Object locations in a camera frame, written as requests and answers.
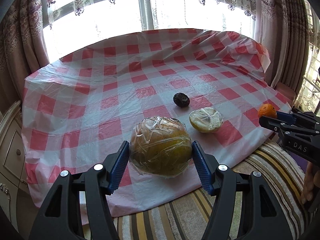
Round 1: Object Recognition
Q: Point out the yellow fruit half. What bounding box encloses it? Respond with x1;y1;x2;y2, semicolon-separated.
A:
189;107;223;133

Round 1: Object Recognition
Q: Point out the yellow round fruit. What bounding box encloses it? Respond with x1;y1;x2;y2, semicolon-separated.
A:
129;116;192;178

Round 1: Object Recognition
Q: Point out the pink plastic stool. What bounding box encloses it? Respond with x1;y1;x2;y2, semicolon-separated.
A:
275;82;296;106

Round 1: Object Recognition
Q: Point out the person's right hand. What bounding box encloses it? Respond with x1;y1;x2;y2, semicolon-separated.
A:
300;162;320;205

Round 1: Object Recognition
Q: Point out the cream wooden cabinet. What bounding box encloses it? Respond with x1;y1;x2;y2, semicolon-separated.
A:
0;101;29;229

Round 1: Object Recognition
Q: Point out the beige patterned curtain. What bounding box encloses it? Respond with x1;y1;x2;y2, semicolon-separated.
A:
254;0;309;93

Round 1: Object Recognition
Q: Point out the small dark dried fruit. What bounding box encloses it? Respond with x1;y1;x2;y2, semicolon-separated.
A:
173;93;190;108

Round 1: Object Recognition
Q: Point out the red checkered plastic tablecloth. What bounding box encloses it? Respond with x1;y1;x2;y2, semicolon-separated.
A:
22;29;290;207

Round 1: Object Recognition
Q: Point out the striped sofa cushion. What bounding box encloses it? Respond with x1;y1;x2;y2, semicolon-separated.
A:
109;139;313;240

